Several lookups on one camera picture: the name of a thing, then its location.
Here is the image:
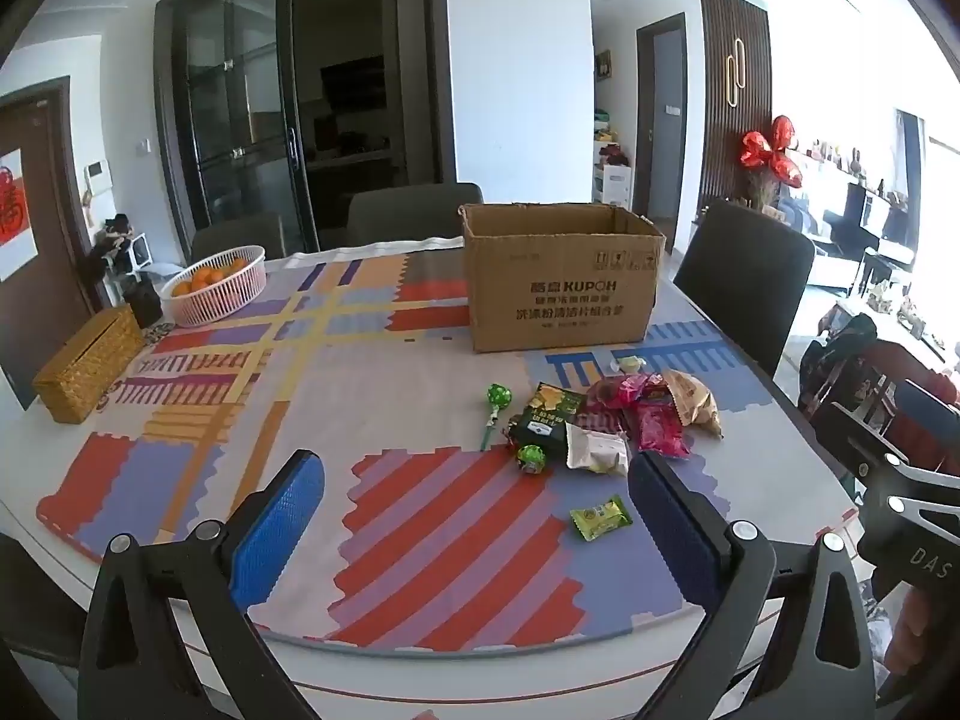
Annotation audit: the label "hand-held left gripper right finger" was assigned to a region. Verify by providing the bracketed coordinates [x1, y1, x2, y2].
[627, 450, 877, 720]

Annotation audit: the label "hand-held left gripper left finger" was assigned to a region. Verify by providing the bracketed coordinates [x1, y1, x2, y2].
[77, 448, 326, 720]

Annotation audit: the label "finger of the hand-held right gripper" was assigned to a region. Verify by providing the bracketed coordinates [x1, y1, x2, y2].
[812, 400, 932, 479]
[897, 378, 960, 430]

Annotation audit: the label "pink snack packet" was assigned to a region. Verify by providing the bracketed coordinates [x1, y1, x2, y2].
[626, 401, 691, 460]

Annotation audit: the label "brown chip bag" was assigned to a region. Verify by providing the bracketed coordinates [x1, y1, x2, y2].
[664, 369, 725, 440]

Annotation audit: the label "dark green snack packet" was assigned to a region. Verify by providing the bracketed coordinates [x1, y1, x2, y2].
[504, 382, 586, 460]

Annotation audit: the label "brown cardboard box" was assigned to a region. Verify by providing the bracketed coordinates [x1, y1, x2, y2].
[459, 202, 667, 354]

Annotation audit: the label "person's right hand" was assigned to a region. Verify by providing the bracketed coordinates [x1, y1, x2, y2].
[891, 585, 960, 691]

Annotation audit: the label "dark red chair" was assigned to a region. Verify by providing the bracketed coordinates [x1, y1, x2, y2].
[855, 337, 960, 466]

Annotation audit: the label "green candy packet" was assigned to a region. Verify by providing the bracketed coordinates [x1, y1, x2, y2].
[568, 495, 635, 542]

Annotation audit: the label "beige snack packet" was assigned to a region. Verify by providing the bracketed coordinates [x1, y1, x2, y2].
[564, 424, 631, 477]

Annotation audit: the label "black television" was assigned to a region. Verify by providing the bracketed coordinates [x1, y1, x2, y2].
[840, 180, 912, 250]

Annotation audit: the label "grey dining chair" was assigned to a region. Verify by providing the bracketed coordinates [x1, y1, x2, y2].
[346, 182, 485, 248]
[190, 214, 286, 263]
[673, 199, 816, 380]

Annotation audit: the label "white basket of oranges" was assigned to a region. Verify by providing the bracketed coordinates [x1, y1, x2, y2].
[160, 244, 268, 327]

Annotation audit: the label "woven tissue box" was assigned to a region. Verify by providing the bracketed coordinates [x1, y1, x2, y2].
[32, 306, 145, 425]

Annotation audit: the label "pile of oranges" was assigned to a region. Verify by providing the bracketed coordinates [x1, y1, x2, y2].
[171, 258, 248, 298]

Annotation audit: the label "small black jar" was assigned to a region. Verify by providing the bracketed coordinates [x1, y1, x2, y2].
[124, 277, 164, 329]

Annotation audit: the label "red foil balloons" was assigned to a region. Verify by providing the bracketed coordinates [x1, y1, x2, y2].
[739, 116, 803, 188]

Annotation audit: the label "dark plush toy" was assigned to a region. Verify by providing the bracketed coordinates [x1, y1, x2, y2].
[91, 216, 136, 280]

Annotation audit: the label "white toy shelf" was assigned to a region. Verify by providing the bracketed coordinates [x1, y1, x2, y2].
[592, 135, 635, 207]

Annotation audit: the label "dark framed doorway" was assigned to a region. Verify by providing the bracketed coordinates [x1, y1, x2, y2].
[636, 13, 688, 222]

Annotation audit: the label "brown wooden door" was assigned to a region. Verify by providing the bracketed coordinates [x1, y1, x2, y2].
[0, 79, 98, 406]

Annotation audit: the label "red paper door poster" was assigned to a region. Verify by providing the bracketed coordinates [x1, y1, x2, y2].
[0, 150, 38, 282]

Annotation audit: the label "black glass sliding doors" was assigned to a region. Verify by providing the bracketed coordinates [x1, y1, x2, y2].
[154, 0, 458, 256]

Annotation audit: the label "dark slatted wall panel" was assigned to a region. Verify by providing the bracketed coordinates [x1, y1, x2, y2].
[697, 0, 773, 211]

